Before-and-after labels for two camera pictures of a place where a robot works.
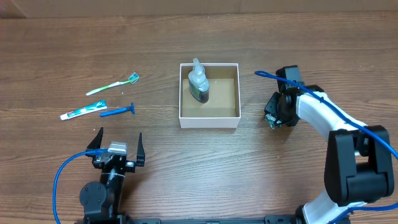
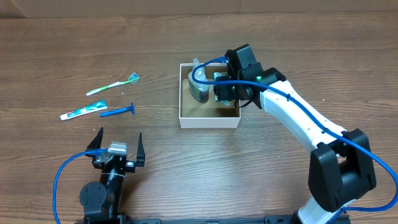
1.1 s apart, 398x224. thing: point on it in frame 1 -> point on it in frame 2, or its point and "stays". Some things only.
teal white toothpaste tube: (87, 109) stays
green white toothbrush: (134, 78) stays
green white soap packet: (270, 120) -> (227, 102)
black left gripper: (140, 157) stays
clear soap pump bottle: (198, 82) stays
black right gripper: (272, 109) -> (225, 91)
